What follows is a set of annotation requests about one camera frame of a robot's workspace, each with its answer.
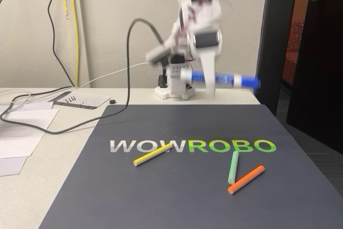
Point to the blue Expo marker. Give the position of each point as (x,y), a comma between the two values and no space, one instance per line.
(227,79)

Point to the green chalk stick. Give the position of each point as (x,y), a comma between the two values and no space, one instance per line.
(233,167)

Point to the yellow chalk stick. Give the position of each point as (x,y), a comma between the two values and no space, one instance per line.
(152,154)

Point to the small black round cap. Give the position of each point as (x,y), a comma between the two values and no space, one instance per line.
(112,102)

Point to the dark wooden door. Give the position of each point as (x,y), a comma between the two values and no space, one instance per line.
(321,65)

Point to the orange chalk stick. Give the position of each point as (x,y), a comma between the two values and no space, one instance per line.
(246,179)

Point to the lined screw mat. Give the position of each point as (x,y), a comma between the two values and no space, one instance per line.
(85,99)

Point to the grey WOWROBO mat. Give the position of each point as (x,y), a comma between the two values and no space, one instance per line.
(171,199)

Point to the large white paper sheet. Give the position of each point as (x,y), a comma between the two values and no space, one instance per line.
(24,137)

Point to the small white paper sheet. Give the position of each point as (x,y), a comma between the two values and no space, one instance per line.
(10,166)

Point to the small camera module on arm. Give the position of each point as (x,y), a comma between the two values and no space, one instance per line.
(158,53)

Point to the dark door frame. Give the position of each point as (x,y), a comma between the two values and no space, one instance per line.
(273,38)

